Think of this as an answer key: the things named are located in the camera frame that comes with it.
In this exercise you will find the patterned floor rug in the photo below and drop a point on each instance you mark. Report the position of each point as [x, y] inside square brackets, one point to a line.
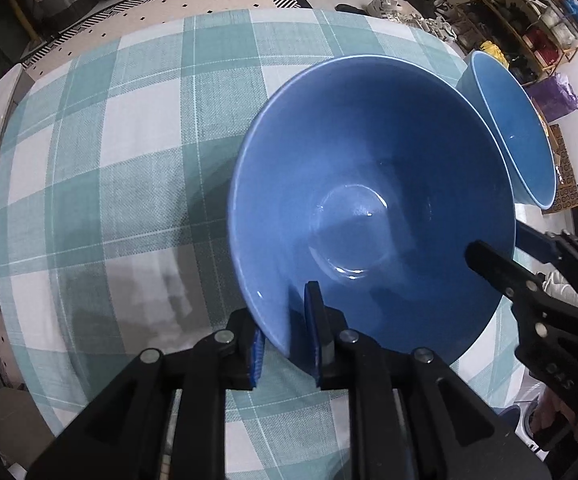
[169, 5]

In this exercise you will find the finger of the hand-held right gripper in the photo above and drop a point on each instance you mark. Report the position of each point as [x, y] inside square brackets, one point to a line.
[499, 270]
[534, 240]

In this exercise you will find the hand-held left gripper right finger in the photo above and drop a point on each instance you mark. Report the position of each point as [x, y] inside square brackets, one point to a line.
[314, 330]

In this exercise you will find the yellow plastic bag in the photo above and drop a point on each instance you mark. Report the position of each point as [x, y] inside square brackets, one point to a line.
[494, 52]

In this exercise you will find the wooden shoe rack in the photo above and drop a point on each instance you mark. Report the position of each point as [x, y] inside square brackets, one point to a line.
[529, 25]

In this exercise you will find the blue bowl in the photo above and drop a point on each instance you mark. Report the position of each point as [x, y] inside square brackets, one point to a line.
[369, 170]
[514, 125]

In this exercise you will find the brown patterned cardboard box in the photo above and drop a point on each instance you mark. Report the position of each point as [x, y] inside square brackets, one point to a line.
[564, 180]

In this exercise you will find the purple plastic bag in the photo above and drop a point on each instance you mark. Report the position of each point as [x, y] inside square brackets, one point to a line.
[554, 97]

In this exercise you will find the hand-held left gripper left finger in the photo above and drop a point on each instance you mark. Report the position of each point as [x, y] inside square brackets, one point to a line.
[256, 357]

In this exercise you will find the white sneaker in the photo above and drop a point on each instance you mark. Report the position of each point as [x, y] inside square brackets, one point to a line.
[564, 287]

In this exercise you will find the teal checkered tablecloth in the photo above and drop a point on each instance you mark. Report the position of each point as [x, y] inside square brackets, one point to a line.
[119, 160]

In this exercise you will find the person's right hand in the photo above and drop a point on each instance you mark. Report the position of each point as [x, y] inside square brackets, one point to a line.
[546, 410]

